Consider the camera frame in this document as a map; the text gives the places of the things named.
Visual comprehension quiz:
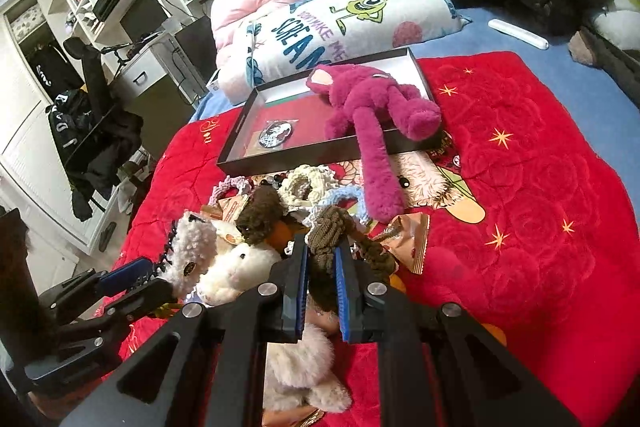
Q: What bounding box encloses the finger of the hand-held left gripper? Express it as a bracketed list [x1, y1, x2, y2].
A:
[96, 256, 167, 299]
[104, 278, 177, 324]

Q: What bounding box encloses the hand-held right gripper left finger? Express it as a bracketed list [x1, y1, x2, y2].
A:
[60, 234, 309, 427]

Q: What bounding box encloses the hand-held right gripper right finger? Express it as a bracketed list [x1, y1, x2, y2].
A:
[336, 237, 581, 427]

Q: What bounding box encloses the olive knitted doll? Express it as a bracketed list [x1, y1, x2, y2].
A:
[305, 206, 401, 308]

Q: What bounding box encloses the cream plush pig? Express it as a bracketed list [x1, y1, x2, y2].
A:
[195, 242, 283, 308]

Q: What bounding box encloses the white curly fleece hair clip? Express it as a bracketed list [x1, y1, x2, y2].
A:
[162, 209, 221, 303]

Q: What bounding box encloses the beige fluffy plush toy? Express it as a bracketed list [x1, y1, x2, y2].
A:
[262, 307, 353, 413]

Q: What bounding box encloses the black tray box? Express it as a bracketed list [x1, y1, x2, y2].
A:
[216, 47, 443, 178]

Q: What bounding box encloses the orange-brown snack packet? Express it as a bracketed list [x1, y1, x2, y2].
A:
[200, 197, 251, 225]
[382, 213, 432, 275]

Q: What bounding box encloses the brown knitted doll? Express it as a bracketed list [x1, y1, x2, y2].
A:
[236, 186, 287, 245]

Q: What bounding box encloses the light blue scrunchie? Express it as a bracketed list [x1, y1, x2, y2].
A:
[310, 184, 373, 228]

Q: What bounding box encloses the cream scrunchie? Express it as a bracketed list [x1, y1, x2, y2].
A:
[277, 164, 333, 208]

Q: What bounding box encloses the lilac scrunchie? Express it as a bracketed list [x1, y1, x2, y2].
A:
[210, 174, 256, 208]

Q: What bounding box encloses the black clothing pile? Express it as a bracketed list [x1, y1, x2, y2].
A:
[70, 107, 146, 223]

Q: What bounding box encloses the round printed badge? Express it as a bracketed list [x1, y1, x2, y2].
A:
[258, 119, 298, 146]

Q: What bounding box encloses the white wardrobe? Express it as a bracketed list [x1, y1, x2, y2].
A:
[0, 0, 121, 255]

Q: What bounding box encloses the black printed bag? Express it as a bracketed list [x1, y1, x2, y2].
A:
[47, 89, 108, 168]

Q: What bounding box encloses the magenta long-armed plush toy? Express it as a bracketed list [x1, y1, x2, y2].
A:
[306, 63, 443, 224]

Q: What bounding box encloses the white desk with drawer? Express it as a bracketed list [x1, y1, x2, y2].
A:
[102, 32, 201, 108]

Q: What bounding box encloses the black office chair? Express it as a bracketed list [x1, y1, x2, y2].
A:
[62, 38, 146, 168]

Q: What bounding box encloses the red rose-pattern blanket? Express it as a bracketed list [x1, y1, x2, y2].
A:
[107, 51, 640, 427]

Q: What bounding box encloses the hanging black garment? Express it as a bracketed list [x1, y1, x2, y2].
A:
[30, 44, 83, 100]

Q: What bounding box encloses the black computer tower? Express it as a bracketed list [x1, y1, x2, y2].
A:
[175, 16, 217, 80]

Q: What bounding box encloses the monster cartoon pillow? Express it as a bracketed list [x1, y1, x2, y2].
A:
[220, 0, 473, 102]

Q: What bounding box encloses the black computer monitor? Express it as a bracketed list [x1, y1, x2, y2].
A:
[120, 0, 171, 42]

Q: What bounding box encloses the blue bed sheet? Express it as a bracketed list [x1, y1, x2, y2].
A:
[190, 4, 640, 128]

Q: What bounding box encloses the white remote control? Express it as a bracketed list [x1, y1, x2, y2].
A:
[487, 19, 550, 50]

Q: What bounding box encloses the brown fuzzy object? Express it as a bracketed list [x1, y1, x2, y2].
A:
[569, 29, 606, 68]

